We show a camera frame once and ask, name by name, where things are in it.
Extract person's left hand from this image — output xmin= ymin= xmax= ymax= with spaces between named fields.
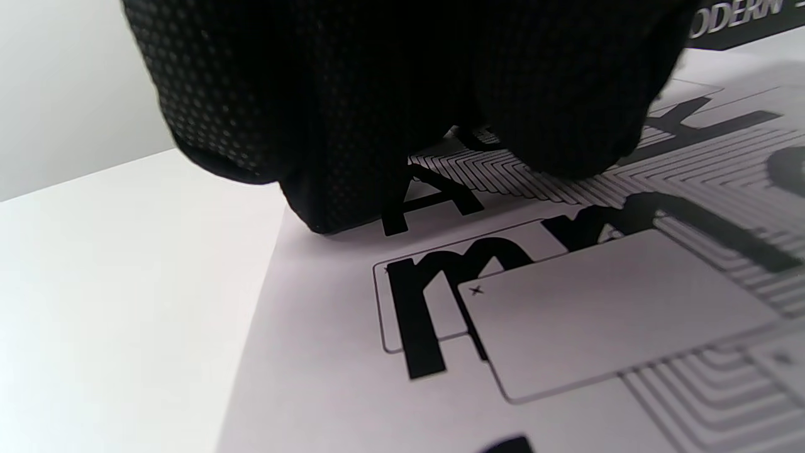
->
xmin=119 ymin=0 xmax=702 ymax=235

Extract white book black letters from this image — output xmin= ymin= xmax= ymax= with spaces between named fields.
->
xmin=214 ymin=25 xmax=805 ymax=453

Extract white book black spine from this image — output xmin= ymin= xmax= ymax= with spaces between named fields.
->
xmin=684 ymin=0 xmax=805 ymax=52

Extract white backdrop board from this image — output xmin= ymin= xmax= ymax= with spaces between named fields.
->
xmin=0 ymin=0 xmax=177 ymax=203

